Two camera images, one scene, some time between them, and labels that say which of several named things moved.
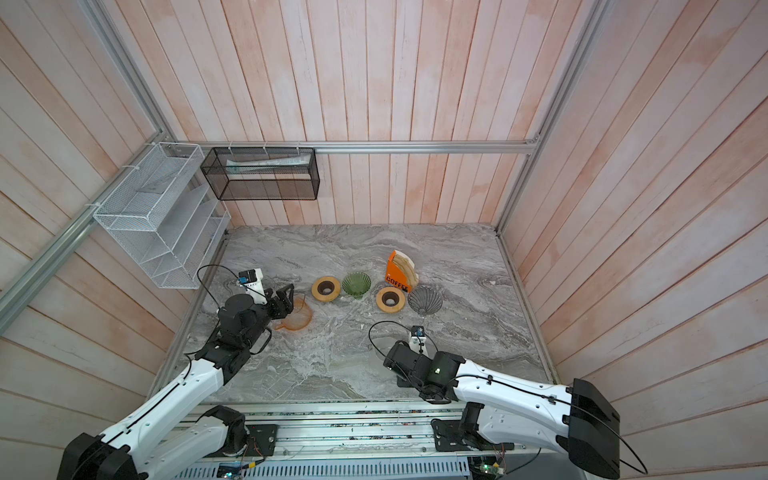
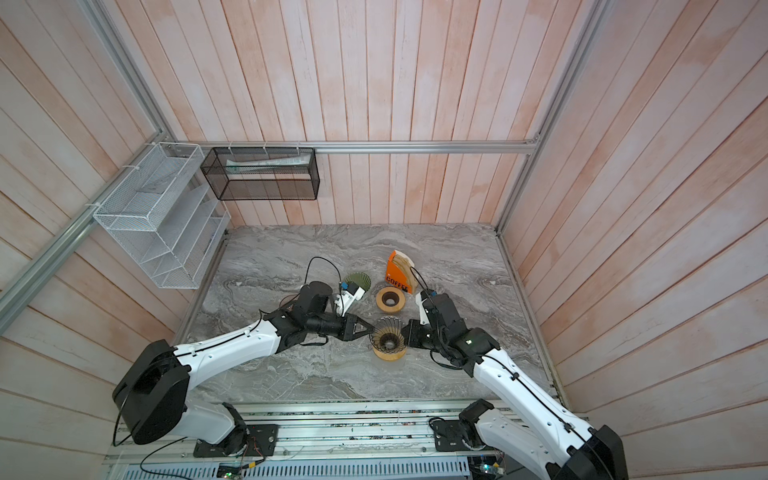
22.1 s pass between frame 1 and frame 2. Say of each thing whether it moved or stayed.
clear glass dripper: moved
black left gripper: moved
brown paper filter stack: stayed
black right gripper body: moved
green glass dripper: stayed
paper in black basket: stayed
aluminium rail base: stayed
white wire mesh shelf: stayed
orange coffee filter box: stayed
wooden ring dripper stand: moved
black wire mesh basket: stayed
